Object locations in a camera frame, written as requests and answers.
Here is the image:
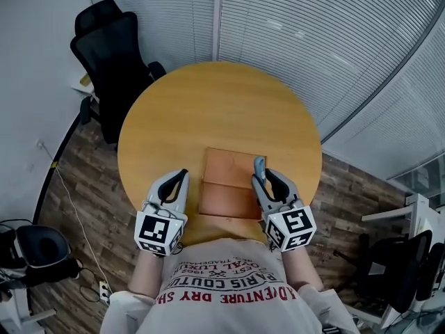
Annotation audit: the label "brown cardboard box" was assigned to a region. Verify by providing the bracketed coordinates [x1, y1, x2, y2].
[198, 146, 269, 221]

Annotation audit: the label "white window blinds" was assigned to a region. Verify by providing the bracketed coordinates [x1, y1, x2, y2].
[85, 0, 445, 180]

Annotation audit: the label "person's right forearm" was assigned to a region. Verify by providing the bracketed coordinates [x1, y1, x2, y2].
[279, 246, 324, 292]

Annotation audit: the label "white power strip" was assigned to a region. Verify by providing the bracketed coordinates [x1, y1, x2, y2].
[98, 280, 112, 305]

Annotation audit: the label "white printed t-shirt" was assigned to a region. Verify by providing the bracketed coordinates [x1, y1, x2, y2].
[99, 237, 361, 334]

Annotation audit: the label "black floor cable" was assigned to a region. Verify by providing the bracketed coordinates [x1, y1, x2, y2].
[79, 265, 106, 304]

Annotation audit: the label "person's left forearm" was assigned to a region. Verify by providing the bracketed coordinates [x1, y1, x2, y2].
[126, 250, 168, 299]

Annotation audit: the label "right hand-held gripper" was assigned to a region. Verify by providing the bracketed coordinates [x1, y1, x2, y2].
[251, 168, 317, 253]

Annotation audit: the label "white table frame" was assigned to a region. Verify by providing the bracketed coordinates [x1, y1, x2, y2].
[0, 283, 57, 334]

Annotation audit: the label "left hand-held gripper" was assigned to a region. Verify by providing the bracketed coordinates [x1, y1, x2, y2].
[134, 168, 191, 257]

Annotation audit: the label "white floor cable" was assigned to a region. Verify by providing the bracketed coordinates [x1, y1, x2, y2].
[38, 141, 109, 292]

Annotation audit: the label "black mesh office chair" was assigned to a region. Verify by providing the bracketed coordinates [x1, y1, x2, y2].
[70, 0, 168, 145]

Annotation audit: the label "black padded chair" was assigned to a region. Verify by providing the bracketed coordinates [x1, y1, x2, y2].
[0, 219, 81, 294]

